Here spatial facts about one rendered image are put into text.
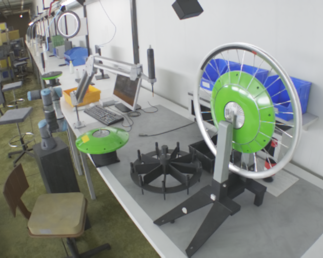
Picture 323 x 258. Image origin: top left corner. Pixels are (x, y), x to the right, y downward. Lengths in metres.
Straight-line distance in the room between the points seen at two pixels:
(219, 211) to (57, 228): 0.99
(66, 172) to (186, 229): 1.22
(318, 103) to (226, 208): 0.73
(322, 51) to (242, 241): 0.95
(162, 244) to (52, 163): 1.19
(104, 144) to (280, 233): 0.96
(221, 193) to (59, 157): 1.28
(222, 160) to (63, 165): 1.33
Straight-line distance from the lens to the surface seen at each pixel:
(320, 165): 1.54
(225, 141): 0.95
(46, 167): 2.00
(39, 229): 1.71
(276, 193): 1.32
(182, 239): 1.07
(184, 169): 1.31
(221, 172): 1.02
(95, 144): 1.43
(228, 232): 1.10
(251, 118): 0.92
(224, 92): 0.98
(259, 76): 1.51
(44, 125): 1.96
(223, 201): 1.10
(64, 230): 1.66
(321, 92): 1.41
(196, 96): 1.15
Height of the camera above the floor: 1.73
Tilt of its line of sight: 24 degrees down
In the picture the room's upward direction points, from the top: 3 degrees counter-clockwise
